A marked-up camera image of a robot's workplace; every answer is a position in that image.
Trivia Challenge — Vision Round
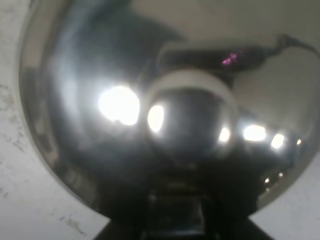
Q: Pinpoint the stainless steel teapot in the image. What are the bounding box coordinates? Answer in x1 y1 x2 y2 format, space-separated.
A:
18 0 320 224

